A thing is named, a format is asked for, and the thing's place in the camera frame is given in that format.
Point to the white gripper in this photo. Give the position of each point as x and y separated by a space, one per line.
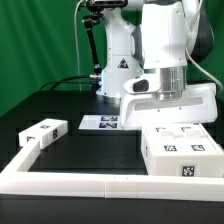
197 105

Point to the white cabinet body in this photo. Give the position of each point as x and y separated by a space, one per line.
185 150

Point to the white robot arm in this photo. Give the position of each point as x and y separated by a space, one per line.
150 43

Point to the white cabinet top block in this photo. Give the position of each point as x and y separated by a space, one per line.
46 132

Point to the white marker base plate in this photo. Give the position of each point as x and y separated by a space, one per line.
100 122

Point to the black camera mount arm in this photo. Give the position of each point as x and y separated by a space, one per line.
93 40

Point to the white U-shaped frame fence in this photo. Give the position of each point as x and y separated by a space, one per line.
17 179

